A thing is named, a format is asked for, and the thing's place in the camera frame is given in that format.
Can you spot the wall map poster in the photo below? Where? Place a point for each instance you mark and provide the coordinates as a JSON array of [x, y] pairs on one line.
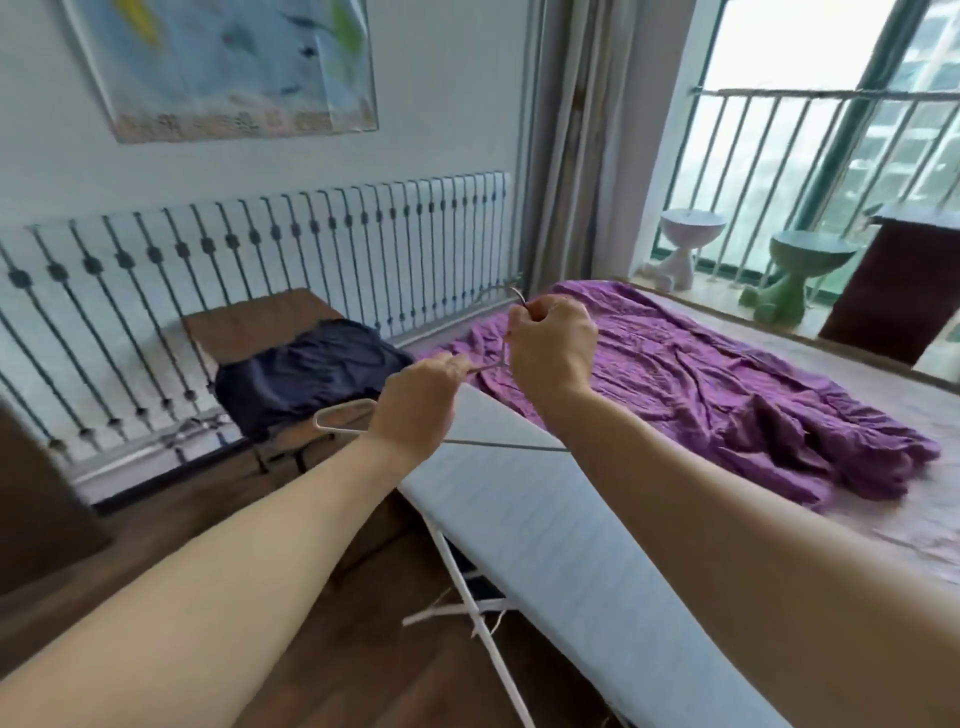
[[225, 67]]

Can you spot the white figure-shaped stool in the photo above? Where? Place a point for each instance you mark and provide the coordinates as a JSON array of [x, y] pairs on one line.
[[686, 240]]

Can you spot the dark brown furniture panel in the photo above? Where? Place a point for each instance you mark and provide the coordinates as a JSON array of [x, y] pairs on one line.
[[37, 510]]

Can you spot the person's right forearm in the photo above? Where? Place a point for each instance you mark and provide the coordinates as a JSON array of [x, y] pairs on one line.
[[750, 570]]

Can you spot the dark green window frame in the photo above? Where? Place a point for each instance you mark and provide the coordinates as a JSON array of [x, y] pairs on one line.
[[847, 112]]

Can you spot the purple crumpled cloth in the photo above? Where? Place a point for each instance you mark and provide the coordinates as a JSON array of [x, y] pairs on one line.
[[705, 382]]

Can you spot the light blue ironing board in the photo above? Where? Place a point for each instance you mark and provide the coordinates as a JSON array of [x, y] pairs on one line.
[[570, 570]]

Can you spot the person's left thumb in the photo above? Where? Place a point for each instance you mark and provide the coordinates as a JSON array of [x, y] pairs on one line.
[[457, 364]]

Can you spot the white window guard railing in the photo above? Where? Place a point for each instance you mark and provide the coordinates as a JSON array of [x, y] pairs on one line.
[[787, 94]]

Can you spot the person's left hand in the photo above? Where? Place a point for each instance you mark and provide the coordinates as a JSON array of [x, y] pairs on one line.
[[409, 409]]

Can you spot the dark navy garment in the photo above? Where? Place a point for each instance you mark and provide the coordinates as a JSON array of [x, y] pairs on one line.
[[307, 375]]

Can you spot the dark brown wooden cabinet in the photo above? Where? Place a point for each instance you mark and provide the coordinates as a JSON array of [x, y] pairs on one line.
[[900, 285]]

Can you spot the person's right fingers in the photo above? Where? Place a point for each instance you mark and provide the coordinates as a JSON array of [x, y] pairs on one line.
[[534, 315]]

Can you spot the brown wooden stool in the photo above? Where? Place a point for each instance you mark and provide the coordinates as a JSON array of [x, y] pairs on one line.
[[251, 322]]

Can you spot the green figure-shaped stool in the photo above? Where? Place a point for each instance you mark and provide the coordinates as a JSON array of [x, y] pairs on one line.
[[795, 274]]

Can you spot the beige curtain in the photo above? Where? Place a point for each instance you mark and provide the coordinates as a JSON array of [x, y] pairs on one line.
[[577, 135]]

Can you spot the person's right hand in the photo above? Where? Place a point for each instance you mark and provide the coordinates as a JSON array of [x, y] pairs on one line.
[[555, 349]]

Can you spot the beige bed mattress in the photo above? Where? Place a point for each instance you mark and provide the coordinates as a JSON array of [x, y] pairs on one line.
[[900, 420]]

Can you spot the person's left forearm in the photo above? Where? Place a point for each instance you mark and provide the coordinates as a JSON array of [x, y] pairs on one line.
[[202, 585]]

